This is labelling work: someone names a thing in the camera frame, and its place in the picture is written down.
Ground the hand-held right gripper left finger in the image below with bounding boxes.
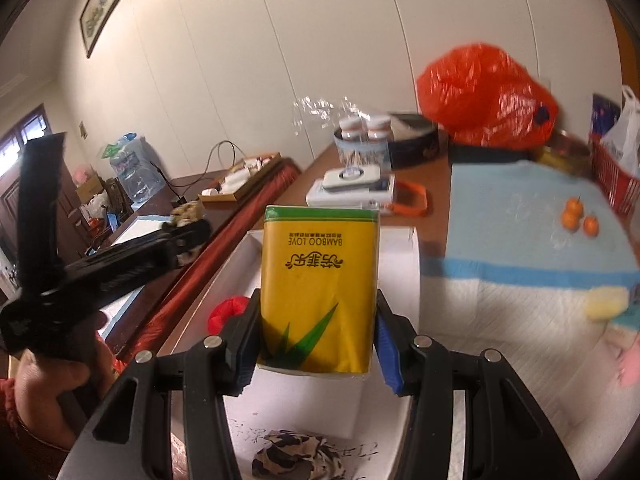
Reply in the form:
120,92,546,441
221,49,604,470
57,287,263,480

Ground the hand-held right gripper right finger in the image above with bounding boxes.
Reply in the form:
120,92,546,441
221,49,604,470
374,290,581,480

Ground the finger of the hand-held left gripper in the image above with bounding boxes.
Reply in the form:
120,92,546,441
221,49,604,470
50,219,212,311
14,132,69,295

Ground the red plush toy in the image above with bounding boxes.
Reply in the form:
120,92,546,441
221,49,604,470
208,296,251,336

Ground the white cardboard box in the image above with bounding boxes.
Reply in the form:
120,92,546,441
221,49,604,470
157,225,421,480

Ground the camouflage cloth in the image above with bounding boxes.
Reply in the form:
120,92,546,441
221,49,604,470
251,430,346,480

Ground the yellow tissue pack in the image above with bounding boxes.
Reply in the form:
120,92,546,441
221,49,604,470
256,205,382,376

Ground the yellow sponge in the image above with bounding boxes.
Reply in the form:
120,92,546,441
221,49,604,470
585,285,631,321

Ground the person's left hand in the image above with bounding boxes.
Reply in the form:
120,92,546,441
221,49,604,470
10,347,93,453

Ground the dark wooden door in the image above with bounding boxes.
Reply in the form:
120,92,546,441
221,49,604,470
0,104,81,291

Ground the white sheet blue edge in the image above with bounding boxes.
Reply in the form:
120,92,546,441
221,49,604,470
100,214,176,341

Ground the tan plush toy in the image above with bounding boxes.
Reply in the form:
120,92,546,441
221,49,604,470
167,200,207,231

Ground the blue water jug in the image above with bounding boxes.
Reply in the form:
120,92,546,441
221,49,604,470
109,132,166,204

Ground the white quilted pad blue border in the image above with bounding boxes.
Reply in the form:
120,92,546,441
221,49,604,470
419,255,640,480

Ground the wooden tray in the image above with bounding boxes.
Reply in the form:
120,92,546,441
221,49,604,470
198,152,282,203

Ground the orange plastic band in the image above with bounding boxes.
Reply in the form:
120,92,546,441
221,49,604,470
390,182,428,217

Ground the white flat box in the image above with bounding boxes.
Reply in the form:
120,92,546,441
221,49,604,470
306,175,396,209

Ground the white power bank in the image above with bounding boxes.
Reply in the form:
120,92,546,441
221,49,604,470
322,166,383,192

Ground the light blue pad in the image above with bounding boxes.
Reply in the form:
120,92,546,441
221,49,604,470
447,159,633,273

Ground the clear plastic bag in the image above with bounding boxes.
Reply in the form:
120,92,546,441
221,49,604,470
292,95,371,136

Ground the metal basin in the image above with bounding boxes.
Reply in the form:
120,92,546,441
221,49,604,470
537,130,593,176

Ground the orange plastic bag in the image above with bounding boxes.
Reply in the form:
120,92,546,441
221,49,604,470
416,42,560,148

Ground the red plastic basket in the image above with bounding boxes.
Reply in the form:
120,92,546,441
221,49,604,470
590,135,640,221

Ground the white plastic bag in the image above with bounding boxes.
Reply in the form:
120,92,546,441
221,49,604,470
602,85,640,173

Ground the dark blue can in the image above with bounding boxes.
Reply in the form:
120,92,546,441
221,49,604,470
592,94,621,136

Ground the framed wall picture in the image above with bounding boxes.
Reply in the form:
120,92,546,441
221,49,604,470
79,0,145,58

